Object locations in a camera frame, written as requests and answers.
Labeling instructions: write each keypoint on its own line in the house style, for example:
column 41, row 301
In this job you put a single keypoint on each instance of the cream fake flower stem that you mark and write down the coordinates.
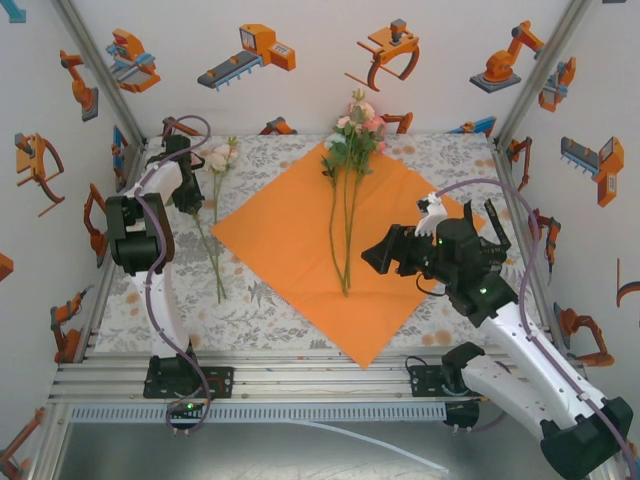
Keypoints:
column 218, row 157

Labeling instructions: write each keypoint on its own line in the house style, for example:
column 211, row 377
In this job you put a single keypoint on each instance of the black printed ribbon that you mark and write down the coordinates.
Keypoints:
column 496, row 222

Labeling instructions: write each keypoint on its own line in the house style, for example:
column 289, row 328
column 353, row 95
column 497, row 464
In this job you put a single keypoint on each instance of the orange wrapping paper sheet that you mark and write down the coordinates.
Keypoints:
column 280, row 250

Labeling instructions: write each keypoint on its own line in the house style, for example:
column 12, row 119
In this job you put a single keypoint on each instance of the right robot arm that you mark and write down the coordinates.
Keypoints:
column 510, row 380

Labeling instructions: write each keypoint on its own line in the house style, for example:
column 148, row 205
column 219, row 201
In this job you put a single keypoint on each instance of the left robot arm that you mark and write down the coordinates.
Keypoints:
column 160, row 310

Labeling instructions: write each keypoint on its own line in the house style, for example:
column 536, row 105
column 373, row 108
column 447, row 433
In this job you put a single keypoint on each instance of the floral patterned table mat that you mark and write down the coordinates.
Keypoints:
column 240, row 330

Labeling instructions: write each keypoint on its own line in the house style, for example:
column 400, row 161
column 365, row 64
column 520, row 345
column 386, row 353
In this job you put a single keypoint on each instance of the black controller box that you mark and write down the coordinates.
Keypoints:
column 462, row 415
column 187, row 407

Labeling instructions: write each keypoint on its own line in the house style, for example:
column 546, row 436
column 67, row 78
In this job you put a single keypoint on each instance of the white plastic tube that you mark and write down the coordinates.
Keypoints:
column 402, row 452

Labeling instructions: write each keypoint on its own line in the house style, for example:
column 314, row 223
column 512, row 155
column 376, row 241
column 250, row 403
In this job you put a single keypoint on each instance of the brushed metal panel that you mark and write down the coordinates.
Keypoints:
column 200, row 455

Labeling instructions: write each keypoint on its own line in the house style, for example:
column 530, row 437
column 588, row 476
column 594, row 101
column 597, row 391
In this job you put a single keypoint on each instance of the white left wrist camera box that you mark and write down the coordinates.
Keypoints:
column 198, row 160

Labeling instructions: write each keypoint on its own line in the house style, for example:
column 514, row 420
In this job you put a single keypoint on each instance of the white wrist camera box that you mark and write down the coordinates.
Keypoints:
column 431, row 215
column 198, row 160

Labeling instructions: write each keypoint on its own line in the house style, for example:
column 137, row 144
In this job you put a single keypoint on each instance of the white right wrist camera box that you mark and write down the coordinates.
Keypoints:
column 431, row 215

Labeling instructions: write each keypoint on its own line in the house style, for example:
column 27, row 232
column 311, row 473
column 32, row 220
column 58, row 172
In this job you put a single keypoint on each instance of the aluminium side rail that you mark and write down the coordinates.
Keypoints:
column 131, row 167
column 505, row 175

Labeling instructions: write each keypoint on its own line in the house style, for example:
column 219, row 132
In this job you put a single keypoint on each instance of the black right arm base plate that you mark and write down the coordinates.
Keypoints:
column 422, row 382

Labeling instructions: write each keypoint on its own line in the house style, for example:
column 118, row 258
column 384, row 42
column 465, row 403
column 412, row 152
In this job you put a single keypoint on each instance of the aluminium frame post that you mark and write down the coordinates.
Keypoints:
column 103, row 75
column 540, row 75

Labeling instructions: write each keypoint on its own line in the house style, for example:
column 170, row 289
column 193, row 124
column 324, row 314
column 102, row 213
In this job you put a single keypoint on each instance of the aluminium rail frame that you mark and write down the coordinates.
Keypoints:
column 320, row 385

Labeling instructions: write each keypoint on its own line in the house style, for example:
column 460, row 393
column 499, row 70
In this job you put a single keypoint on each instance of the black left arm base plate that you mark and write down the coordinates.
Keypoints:
column 222, row 382

